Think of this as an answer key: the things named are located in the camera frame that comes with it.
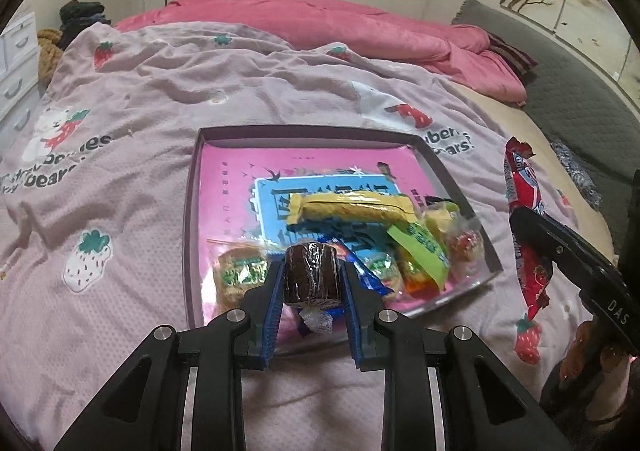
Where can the person's right hand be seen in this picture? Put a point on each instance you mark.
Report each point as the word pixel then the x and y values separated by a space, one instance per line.
pixel 617 381

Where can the large clear-wrapped pastry green label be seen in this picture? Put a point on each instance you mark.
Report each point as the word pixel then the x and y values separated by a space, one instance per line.
pixel 242 271

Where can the lilac strawberry printed blanket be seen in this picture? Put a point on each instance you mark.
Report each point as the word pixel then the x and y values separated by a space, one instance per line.
pixel 125 156

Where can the pink quilt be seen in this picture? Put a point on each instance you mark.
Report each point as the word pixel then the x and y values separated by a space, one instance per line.
pixel 325 26

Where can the pink book with blue label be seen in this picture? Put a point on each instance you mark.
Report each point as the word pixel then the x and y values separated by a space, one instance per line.
pixel 230 181

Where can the dark clothes pile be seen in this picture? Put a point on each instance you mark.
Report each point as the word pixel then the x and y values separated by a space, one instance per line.
pixel 82 16

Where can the small yellow snack packet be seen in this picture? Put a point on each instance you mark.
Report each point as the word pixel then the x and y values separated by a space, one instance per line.
pixel 440 218

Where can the blue cookie packet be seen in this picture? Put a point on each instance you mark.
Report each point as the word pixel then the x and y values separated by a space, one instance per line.
pixel 370 276

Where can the long yellow snack packet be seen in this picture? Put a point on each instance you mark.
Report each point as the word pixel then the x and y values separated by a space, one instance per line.
pixel 350 208

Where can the dark shallow cardboard box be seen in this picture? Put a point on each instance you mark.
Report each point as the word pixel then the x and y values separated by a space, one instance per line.
pixel 192 231

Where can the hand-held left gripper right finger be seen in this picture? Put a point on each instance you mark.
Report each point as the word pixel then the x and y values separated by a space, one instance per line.
pixel 351 313

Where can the white drawer unit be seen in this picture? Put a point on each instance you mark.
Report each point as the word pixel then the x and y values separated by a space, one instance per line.
pixel 15 61

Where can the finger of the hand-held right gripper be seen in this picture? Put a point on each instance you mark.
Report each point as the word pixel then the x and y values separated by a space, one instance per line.
pixel 560 251

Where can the red candy packet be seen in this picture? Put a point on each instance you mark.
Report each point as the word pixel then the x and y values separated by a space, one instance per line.
pixel 520 181

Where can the blue patterned cloth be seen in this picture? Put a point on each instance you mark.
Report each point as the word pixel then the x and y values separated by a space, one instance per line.
pixel 580 171

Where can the dark chocolate roll cake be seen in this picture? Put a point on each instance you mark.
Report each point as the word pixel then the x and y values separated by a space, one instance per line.
pixel 310 271

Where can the beige bed sheet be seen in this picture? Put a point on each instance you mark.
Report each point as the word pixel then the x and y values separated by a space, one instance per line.
pixel 505 116

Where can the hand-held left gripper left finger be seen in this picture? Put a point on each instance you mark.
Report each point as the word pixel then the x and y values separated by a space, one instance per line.
pixel 272 303

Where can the dark striped cloth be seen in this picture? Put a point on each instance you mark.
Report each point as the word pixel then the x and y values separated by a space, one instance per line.
pixel 512 53

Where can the orange-ended cracker packet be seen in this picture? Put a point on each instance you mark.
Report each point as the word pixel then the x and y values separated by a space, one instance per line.
pixel 417 287

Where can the brown knitted cloth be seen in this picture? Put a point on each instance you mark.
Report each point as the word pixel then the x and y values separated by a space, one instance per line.
pixel 50 53

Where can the small round pastry green label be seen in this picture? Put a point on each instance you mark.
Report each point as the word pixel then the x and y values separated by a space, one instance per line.
pixel 381 268

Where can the clear pastry packet green flap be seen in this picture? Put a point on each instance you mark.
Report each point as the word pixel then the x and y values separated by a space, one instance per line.
pixel 420 246

